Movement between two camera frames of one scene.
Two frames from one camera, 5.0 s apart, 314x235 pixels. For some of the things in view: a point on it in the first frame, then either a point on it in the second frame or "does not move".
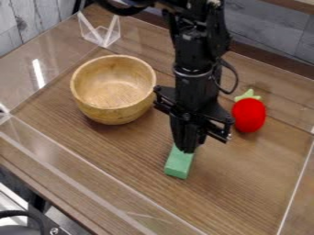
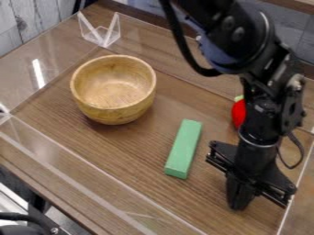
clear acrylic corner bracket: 100,36 does not move
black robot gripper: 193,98 -> 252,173
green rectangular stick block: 177,163 does not move
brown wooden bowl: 112,88 does not move
